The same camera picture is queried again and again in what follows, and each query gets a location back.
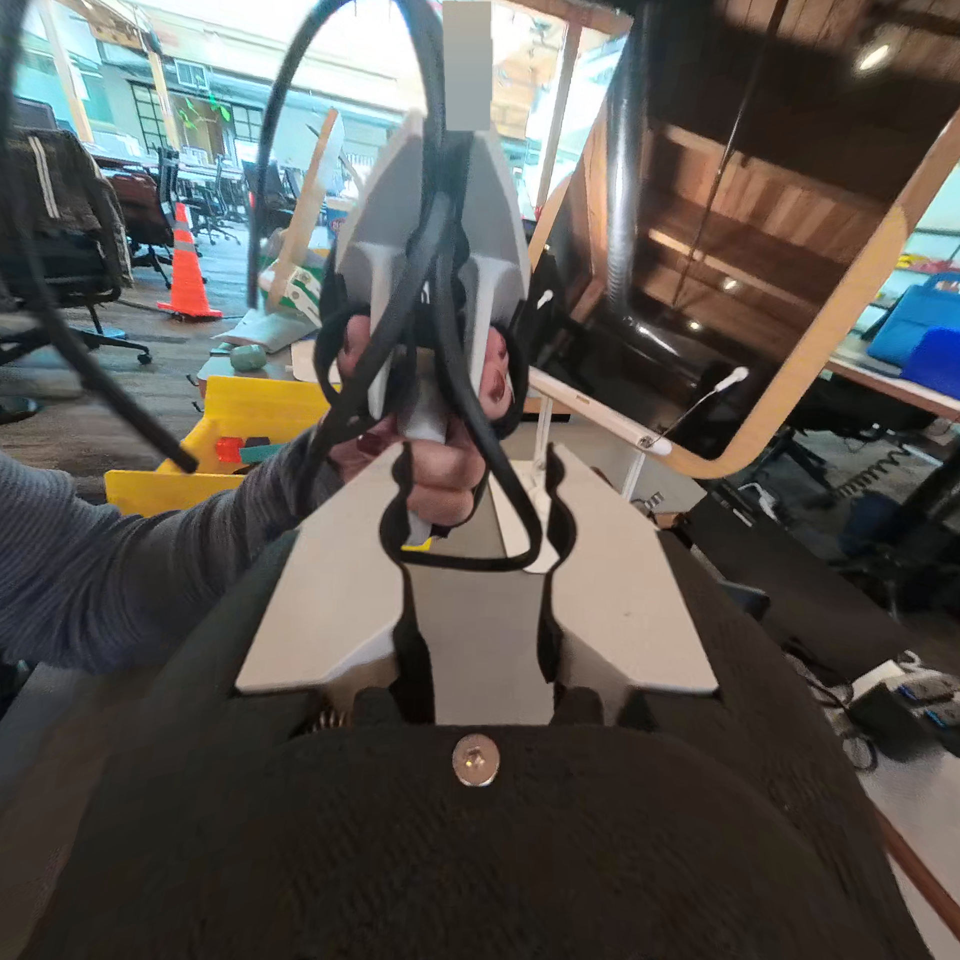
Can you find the small blue plastic bin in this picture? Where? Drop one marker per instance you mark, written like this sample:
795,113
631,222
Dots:
934,356

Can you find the office chair with grey jacket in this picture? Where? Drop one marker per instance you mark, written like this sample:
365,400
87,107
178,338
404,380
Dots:
60,225

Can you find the person's left hand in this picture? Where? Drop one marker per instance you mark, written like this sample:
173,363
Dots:
446,480

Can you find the yellow plastic bin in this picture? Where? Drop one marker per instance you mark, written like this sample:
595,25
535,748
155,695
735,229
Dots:
240,401

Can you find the green and white carton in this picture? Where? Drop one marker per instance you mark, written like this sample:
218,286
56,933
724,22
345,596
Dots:
304,292

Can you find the white mirror stand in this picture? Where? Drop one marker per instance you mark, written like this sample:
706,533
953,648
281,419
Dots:
600,409

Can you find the orange traffic cone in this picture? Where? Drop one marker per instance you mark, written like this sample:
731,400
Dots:
187,277

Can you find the white panel on stand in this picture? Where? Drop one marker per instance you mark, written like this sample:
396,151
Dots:
307,195

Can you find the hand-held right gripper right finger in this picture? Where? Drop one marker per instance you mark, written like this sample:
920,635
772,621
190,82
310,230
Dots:
630,607

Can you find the wood framed mirror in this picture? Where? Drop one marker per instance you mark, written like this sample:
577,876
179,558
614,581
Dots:
847,300

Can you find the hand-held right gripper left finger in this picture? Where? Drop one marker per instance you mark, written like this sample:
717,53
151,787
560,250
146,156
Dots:
322,607

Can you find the person's left forearm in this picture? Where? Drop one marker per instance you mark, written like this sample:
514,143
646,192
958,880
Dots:
135,570

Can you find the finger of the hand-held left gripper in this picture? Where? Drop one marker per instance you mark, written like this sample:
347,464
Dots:
382,217
495,240

